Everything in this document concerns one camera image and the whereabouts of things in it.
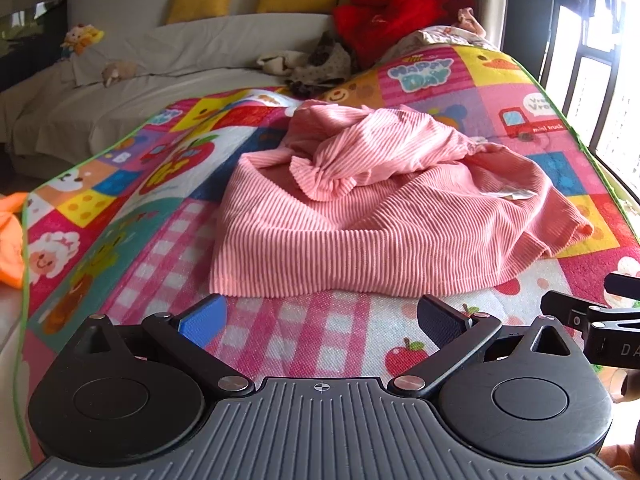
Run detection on yellow orange stuffed toy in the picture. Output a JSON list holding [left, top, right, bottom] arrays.
[[60, 24, 106, 57]]

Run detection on pink ribbed garment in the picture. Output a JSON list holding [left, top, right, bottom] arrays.
[[209, 99, 596, 298]]

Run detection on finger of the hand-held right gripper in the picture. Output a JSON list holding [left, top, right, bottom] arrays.
[[540, 290, 608, 333], [604, 272, 640, 306]]

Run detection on grey spotted cloth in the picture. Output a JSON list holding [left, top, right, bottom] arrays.
[[287, 30, 361, 98]]

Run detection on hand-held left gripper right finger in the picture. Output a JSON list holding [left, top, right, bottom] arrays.
[[387, 294, 581, 401]]

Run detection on red plush blanket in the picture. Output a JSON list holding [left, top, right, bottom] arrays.
[[332, 0, 476, 68]]

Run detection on pink ruffled cloth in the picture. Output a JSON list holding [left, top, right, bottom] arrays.
[[455, 7, 487, 36]]

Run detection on bright orange cloth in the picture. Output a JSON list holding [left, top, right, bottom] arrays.
[[0, 192, 31, 290]]

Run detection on black window frame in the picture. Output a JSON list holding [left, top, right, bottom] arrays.
[[540, 0, 640, 191]]

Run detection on beige cloth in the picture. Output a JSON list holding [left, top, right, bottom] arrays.
[[256, 51, 311, 78]]

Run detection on black television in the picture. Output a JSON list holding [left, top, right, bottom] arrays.
[[0, 0, 68, 92]]

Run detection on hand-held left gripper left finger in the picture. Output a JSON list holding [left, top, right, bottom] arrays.
[[75, 294, 256, 398]]

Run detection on floral print cloth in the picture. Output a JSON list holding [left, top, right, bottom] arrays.
[[395, 22, 501, 56]]

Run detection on beige plush toy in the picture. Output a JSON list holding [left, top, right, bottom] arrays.
[[101, 60, 138, 88]]

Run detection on colourful cartoon play mat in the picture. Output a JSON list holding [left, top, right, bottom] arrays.
[[15, 42, 640, 466]]

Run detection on white covered sofa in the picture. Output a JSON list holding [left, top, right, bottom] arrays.
[[0, 12, 341, 176]]

